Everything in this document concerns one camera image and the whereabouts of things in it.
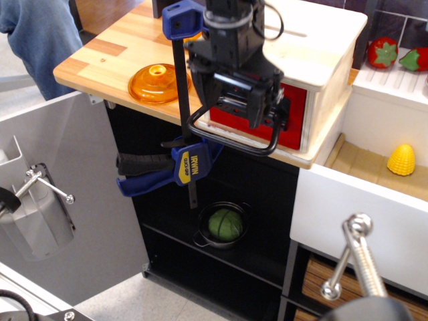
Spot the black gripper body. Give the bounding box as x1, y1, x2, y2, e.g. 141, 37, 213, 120
185, 40, 284, 110

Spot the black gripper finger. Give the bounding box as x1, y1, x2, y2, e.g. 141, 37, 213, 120
191, 66, 222, 108
247, 87, 265, 129

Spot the black metal drawer handle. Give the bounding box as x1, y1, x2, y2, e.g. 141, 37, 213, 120
187, 96, 287, 156

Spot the red front wooden drawer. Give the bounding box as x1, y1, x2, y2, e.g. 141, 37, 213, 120
209, 81, 307, 150

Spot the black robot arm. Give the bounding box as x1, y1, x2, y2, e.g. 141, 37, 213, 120
185, 1, 284, 128

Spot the orange plastic lid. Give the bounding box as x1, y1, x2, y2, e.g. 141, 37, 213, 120
128, 64, 179, 105

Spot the orange cup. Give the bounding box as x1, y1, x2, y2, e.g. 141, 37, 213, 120
183, 32, 203, 43

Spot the blue Irwin bar clamp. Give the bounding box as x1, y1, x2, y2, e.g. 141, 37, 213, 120
116, 1, 223, 209

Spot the red toy strawberry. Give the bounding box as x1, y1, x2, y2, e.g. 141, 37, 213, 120
367, 37, 399, 69
399, 47, 428, 72

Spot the green toy cabbage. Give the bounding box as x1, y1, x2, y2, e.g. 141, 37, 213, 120
208, 209, 243, 242

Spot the small black pot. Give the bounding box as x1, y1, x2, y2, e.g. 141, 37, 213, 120
193, 201, 252, 249

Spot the grey cabinet door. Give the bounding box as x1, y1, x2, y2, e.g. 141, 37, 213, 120
1, 92, 147, 304

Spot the yellow toy corn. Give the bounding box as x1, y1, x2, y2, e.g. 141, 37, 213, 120
387, 144, 416, 177

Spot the black shelf cabinet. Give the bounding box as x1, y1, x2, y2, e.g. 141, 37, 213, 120
105, 103, 300, 321

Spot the right steel clamp screw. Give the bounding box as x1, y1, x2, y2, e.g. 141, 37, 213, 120
320, 213, 388, 301

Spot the steel clamp screw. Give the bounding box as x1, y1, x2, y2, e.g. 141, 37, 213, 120
320, 213, 388, 301
1, 169, 76, 217

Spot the person in blue jeans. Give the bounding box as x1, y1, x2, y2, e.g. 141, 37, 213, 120
1, 0, 83, 100

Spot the left steel clamp screw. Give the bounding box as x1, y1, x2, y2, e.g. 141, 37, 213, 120
1, 169, 76, 217

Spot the grey door handle holder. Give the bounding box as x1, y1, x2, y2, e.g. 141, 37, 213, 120
1, 136, 74, 261

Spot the black cable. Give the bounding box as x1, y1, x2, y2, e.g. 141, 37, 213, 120
0, 289, 37, 321

